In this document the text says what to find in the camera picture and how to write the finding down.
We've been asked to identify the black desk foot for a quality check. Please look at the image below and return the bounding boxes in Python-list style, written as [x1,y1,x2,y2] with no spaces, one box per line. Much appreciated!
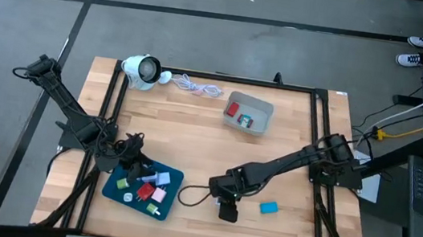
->
[392,94,423,108]

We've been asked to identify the red rectangular case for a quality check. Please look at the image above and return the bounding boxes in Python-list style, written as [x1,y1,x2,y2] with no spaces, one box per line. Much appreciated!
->
[240,116,255,130]

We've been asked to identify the white plastic bin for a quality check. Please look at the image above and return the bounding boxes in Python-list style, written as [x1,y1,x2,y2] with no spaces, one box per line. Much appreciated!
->
[221,90,277,139]

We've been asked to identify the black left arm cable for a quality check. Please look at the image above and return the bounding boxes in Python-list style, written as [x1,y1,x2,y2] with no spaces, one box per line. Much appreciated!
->
[11,64,43,83]

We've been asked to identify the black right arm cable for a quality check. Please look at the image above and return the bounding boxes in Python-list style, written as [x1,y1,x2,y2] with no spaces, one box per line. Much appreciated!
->
[176,182,213,210]

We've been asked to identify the red plug charger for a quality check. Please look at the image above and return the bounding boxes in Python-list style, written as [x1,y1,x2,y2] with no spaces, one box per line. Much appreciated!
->
[135,182,157,203]

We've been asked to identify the lavender blue usb charger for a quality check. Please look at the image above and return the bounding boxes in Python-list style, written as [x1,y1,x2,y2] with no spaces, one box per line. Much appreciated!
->
[154,170,173,189]

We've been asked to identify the red rectangular block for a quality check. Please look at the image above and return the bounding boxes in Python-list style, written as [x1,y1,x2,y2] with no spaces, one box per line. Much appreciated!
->
[226,100,241,118]

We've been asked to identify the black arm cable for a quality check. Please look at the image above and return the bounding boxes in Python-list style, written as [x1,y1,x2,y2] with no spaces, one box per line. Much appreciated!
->
[176,182,213,210]
[11,64,43,83]

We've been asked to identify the lime green plug charger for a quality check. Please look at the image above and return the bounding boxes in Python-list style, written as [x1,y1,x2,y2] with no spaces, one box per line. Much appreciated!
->
[144,202,163,218]

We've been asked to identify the white coiled cable bundle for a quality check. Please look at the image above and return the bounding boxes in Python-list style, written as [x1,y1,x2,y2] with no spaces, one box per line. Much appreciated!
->
[169,72,226,100]

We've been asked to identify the pink plug charger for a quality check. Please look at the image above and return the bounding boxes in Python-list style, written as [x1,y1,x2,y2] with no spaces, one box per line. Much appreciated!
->
[149,185,168,205]

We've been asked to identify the black aluminium table frame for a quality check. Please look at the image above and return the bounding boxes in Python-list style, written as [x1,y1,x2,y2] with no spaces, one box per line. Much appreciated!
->
[43,46,389,237]

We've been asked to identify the yellow plug connector cable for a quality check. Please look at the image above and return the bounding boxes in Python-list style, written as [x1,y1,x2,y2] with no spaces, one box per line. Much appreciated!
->
[373,122,423,146]

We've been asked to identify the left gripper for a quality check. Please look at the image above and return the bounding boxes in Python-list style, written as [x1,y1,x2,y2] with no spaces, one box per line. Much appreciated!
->
[112,130,159,187]

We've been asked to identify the teal plastic tray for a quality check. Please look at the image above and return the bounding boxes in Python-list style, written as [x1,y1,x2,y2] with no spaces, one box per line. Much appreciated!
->
[98,155,186,223]

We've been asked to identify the white paper sheet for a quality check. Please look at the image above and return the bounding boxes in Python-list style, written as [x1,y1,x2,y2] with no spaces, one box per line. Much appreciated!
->
[346,149,385,205]

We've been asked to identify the olive green plug charger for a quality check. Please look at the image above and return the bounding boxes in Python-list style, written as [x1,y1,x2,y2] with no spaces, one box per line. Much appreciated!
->
[115,177,132,191]

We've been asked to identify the light blue rectangular block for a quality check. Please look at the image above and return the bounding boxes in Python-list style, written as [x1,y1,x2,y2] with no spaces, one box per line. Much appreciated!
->
[258,199,280,216]

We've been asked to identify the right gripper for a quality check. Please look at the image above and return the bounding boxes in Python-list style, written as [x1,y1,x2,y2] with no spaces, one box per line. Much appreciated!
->
[203,165,249,225]

